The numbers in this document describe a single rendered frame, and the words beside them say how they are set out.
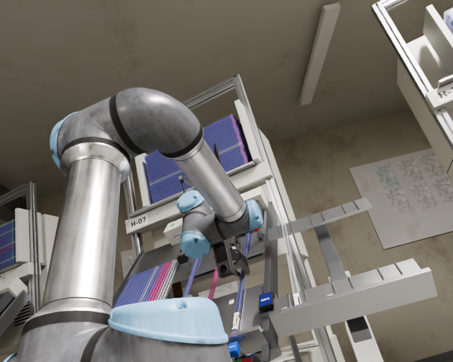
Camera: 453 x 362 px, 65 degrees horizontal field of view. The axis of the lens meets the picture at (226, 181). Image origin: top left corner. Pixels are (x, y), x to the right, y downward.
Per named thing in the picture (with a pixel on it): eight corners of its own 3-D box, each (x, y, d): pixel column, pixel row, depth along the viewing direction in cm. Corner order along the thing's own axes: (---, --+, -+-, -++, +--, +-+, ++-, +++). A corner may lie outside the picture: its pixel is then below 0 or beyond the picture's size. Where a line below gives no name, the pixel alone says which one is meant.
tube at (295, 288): (304, 319, 79) (303, 316, 78) (298, 321, 79) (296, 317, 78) (285, 218, 126) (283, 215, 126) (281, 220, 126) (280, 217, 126)
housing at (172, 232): (274, 220, 154) (260, 193, 150) (177, 256, 168) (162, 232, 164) (274, 211, 161) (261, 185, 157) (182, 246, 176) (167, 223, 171)
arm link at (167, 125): (171, 54, 63) (259, 202, 98) (118, 80, 65) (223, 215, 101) (172, 92, 55) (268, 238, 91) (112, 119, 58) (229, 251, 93)
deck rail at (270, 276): (278, 346, 92) (268, 329, 91) (271, 348, 93) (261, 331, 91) (277, 212, 157) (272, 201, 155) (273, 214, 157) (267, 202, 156)
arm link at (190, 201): (172, 213, 98) (175, 194, 105) (193, 238, 104) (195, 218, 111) (197, 202, 96) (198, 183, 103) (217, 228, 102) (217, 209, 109)
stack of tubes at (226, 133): (248, 162, 158) (233, 113, 168) (152, 204, 173) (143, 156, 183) (257, 171, 169) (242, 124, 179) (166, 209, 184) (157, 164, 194)
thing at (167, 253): (272, 258, 128) (266, 248, 126) (124, 309, 147) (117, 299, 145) (273, 213, 157) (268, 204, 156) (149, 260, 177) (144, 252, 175)
